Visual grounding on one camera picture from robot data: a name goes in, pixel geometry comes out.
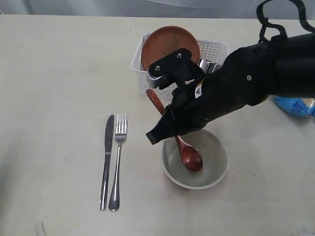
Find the round brown wooden plate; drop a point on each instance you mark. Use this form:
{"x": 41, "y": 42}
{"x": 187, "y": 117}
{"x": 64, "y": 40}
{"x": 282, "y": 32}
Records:
{"x": 166, "y": 40}

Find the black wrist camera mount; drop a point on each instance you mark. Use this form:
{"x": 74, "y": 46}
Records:
{"x": 176, "y": 67}

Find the silver table knife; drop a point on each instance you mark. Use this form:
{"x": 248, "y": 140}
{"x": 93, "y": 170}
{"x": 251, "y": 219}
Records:
{"x": 108, "y": 140}

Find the shiny steel cup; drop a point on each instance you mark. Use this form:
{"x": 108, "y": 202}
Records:
{"x": 208, "y": 66}

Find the white perforated plastic basket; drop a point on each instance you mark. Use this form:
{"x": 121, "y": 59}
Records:
{"x": 214, "y": 51}

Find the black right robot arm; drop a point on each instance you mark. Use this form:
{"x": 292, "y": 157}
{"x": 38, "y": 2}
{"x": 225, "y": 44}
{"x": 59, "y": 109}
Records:
{"x": 282, "y": 67}

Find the silver fork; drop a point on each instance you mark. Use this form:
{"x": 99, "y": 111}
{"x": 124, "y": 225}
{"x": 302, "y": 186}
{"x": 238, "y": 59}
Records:
{"x": 120, "y": 137}

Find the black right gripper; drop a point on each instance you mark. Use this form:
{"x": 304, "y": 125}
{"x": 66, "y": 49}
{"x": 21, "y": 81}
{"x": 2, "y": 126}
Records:
{"x": 186, "y": 113}

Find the pale green ceramic bowl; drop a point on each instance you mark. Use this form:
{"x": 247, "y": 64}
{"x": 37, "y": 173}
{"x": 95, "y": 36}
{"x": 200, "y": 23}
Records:
{"x": 205, "y": 167}

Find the dark brown wooden spoon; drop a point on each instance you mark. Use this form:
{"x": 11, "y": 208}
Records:
{"x": 190, "y": 156}

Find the blue chips bag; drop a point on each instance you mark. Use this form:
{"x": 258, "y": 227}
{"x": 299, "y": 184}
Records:
{"x": 297, "y": 107}

